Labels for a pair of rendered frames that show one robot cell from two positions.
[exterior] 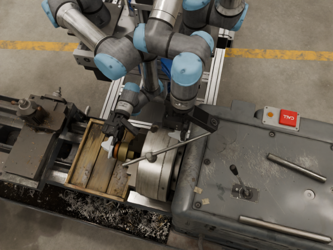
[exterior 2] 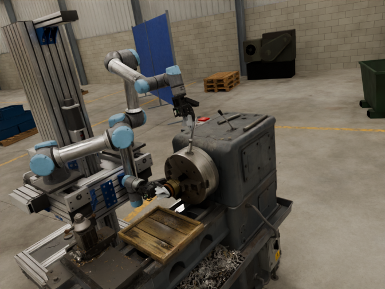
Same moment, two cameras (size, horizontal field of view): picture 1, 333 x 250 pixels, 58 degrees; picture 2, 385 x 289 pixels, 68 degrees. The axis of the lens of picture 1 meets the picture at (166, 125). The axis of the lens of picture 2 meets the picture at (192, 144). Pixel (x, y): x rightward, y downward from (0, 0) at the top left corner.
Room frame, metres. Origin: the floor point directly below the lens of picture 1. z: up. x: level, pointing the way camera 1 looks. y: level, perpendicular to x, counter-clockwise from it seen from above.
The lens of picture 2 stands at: (-0.25, 1.38, 1.83)
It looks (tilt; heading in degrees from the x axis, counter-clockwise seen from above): 21 degrees down; 294
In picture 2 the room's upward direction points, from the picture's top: 9 degrees counter-clockwise
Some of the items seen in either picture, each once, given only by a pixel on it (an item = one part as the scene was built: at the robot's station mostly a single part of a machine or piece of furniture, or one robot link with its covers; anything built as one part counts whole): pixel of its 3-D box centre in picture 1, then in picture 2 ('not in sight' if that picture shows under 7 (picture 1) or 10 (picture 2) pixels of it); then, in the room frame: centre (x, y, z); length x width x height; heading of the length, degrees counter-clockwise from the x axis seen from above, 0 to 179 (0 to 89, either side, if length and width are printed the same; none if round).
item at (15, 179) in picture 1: (32, 138); (94, 280); (0.62, 0.68, 0.90); 0.47 x 0.30 x 0.06; 160
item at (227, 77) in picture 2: not in sight; (222, 81); (2.40, -7.94, 0.22); 1.25 x 0.86 x 0.44; 83
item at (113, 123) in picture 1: (116, 125); (148, 189); (0.56, 0.22, 1.08); 0.12 x 0.09 x 0.08; 158
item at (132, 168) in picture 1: (135, 176); (192, 185); (0.33, 0.15, 1.08); 0.12 x 0.11 x 0.05; 160
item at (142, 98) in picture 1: (135, 103); (135, 195); (0.72, 0.14, 0.98); 0.11 x 0.08 x 0.11; 127
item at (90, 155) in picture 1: (106, 158); (160, 230); (0.48, 0.31, 0.89); 0.36 x 0.30 x 0.04; 160
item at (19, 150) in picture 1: (37, 134); (98, 262); (0.62, 0.63, 0.95); 0.43 x 0.17 x 0.05; 160
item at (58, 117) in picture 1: (44, 120); (94, 245); (0.67, 0.58, 0.99); 0.20 x 0.10 x 0.05; 70
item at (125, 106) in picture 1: (123, 109); (139, 184); (0.64, 0.19, 1.08); 0.08 x 0.05 x 0.08; 68
